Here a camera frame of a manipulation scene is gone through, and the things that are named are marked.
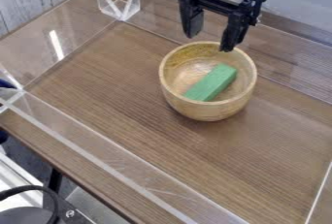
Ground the light wooden bowl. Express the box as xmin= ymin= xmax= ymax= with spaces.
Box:
xmin=158 ymin=41 xmax=259 ymax=121

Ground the clear acrylic corner bracket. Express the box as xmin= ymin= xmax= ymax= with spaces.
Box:
xmin=98 ymin=0 xmax=141 ymax=21

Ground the grey metal base plate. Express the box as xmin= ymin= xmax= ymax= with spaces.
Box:
xmin=57 ymin=197 xmax=97 ymax=224

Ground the blue object at left edge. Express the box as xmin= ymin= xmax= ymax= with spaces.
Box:
xmin=0 ymin=79 xmax=16 ymax=89

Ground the black table leg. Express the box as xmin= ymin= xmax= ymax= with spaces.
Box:
xmin=49 ymin=169 xmax=63 ymax=193

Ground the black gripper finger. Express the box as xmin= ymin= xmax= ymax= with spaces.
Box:
xmin=220 ymin=12 xmax=249 ymax=52
xmin=180 ymin=0 xmax=204 ymax=39

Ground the green rectangular block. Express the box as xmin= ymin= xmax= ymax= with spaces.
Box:
xmin=185 ymin=64 xmax=237 ymax=102

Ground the black cable loop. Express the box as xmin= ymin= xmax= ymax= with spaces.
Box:
xmin=0 ymin=184 xmax=62 ymax=224

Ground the clear acrylic front wall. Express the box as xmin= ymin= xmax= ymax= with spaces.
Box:
xmin=0 ymin=68 xmax=249 ymax=224

